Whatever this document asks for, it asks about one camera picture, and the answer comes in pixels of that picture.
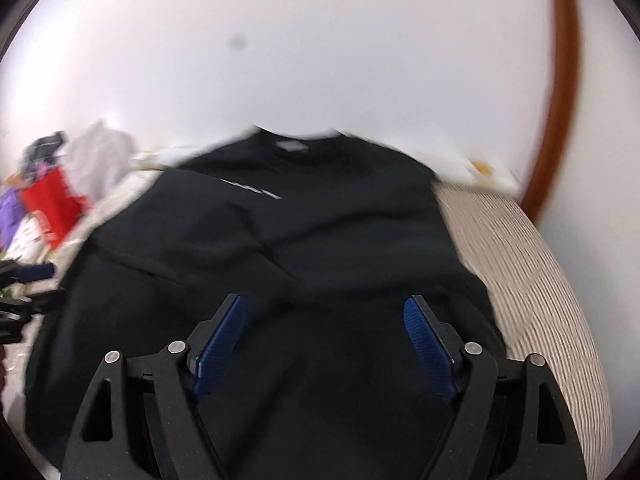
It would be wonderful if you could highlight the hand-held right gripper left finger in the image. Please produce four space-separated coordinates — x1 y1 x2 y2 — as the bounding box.
60 294 248 480

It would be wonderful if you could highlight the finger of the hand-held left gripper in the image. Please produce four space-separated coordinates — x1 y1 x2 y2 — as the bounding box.
0 289 69 347
0 259 56 284

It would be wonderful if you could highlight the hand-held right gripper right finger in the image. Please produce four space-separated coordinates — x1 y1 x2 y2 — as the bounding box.
402 294 588 480

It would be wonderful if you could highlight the black t-shirt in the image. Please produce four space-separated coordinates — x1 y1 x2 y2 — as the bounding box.
22 125 507 480

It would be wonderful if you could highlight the white printed bag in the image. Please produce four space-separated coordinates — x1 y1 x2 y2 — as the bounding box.
7 212 51 263

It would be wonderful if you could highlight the purple bag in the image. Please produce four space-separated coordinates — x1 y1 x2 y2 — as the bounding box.
0 184 27 247

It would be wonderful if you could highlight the red shopping bag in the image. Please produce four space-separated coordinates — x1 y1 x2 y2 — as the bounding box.
20 166 92 252

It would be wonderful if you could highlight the striped bedspread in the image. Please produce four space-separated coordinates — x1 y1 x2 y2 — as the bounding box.
0 167 614 480

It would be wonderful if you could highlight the dark cloth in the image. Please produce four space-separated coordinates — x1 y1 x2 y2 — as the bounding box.
22 131 69 173

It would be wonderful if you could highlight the white plastic bag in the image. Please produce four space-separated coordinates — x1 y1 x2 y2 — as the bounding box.
64 119 139 202

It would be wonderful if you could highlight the brown wooden door frame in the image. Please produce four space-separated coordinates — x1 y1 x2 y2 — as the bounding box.
520 0 582 224

